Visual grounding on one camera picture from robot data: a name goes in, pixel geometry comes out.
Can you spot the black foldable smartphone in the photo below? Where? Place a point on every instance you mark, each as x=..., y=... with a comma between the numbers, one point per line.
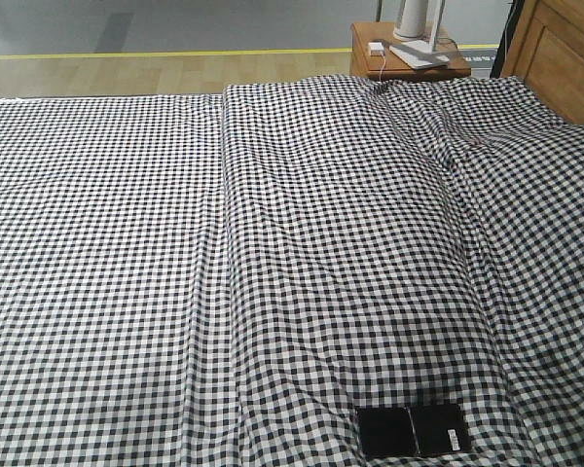
x=421, y=431

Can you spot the black white checkered duvet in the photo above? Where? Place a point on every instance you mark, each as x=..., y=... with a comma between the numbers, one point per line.
x=397, y=245

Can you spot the black white checkered bedsheet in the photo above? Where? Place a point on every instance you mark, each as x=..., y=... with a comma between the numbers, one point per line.
x=115, y=337

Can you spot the wooden headboard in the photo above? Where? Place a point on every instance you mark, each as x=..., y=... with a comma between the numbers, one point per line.
x=547, y=53

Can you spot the white charger adapter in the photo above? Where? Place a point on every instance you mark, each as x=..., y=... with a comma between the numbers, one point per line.
x=375, y=48

